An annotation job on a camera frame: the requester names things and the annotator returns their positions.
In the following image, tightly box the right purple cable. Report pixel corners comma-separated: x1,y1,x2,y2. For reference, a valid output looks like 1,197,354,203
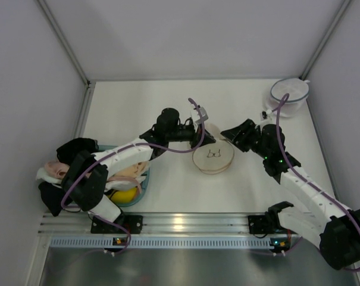
268,94,360,272

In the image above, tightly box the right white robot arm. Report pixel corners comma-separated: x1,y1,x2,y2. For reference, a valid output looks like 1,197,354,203
221,119,360,270

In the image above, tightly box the perforated cable duct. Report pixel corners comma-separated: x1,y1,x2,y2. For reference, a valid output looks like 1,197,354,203
50,237,274,249

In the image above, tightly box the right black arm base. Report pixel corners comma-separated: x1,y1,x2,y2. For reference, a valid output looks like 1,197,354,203
248,212,286,235

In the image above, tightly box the yellow padded bra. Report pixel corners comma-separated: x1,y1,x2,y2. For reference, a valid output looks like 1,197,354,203
108,187,139,204

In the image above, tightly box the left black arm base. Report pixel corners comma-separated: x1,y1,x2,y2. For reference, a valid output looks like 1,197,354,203
90,214,143,234

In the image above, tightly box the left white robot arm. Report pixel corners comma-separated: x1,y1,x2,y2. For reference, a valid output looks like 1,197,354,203
61,105,215,224

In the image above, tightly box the beige mesh laundry bag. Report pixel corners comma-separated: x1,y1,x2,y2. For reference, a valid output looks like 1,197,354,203
192,123,234,175

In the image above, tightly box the white blue-rimmed laundry bag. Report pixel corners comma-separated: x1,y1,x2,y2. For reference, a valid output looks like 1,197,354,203
264,77,311,119

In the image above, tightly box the black garment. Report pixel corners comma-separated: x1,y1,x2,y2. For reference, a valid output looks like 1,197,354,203
57,138,99,165

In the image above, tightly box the pink bra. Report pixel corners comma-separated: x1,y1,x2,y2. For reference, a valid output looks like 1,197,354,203
44,161,70,180

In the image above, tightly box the teal plastic basket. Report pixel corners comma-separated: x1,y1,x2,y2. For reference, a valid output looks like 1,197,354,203
93,140,153,207

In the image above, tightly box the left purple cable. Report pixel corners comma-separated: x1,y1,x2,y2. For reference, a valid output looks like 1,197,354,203
60,97,206,209

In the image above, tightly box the aluminium mounting rail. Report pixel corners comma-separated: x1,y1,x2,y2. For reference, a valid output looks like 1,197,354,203
37,212,253,237

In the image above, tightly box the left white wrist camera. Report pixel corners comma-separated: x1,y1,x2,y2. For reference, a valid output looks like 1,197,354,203
190,105,209,125

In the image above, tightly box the beige bra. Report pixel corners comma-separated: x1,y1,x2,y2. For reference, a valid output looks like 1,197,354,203
111,161,149,179

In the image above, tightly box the purple cable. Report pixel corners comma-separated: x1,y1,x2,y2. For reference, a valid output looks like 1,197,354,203
60,97,206,209
268,94,360,272

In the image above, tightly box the white lace garment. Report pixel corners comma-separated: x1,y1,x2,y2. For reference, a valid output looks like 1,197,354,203
36,167,62,184

